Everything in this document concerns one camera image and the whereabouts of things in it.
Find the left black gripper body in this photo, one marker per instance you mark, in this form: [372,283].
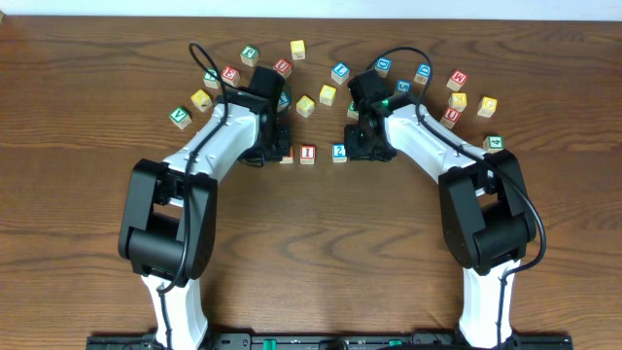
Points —
[277,142]

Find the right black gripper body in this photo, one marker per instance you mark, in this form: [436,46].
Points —
[359,145]

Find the red letter A block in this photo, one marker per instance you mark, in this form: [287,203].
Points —
[289,158]

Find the blue number 2 block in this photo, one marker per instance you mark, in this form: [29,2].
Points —
[339,153]

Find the red letter I block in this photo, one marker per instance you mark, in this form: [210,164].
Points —
[307,154]

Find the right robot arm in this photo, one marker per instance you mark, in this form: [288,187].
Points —
[487,218]

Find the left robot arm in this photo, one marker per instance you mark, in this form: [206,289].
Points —
[169,219]

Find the green letter R block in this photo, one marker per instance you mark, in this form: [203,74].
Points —
[352,112]

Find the blue letter T block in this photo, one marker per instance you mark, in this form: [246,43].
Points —
[284,102]

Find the yellow block centre upper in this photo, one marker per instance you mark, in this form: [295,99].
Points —
[327,95]

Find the blue number 5 block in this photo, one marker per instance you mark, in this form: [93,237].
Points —
[403,86]

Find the red letter U block left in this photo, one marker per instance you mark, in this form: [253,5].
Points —
[283,67]

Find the red letter u block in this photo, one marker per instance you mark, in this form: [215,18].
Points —
[450,117]
[283,67]

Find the blue letter L block upper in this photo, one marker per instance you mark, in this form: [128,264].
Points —
[340,73]

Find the red letter E block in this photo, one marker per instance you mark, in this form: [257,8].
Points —
[231,76]

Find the blue letter D block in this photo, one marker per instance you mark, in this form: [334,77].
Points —
[383,66]

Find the yellow letter K block left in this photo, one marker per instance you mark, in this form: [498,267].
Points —
[201,100]

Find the yellow letter k block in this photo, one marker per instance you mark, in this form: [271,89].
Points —
[458,101]
[201,100]

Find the green letter J block top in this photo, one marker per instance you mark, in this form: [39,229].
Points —
[250,55]

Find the red letter U block right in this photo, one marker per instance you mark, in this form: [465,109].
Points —
[450,117]

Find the green number 7 block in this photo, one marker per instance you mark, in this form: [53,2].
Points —
[211,79]

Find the blue block upper right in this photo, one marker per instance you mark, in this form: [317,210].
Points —
[422,74]

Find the yellow block top row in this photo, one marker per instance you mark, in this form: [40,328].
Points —
[298,49]

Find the green letter V block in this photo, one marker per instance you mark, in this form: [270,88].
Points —
[180,117]

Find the yellow letter K block right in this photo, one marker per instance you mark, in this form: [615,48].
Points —
[458,101]

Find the red letter M block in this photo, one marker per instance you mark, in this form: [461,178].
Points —
[457,80]

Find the green number 4 block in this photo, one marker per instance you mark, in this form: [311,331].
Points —
[493,144]

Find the yellow letter G block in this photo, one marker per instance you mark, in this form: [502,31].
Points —
[487,107]

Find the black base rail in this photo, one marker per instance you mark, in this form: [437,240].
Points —
[418,340]

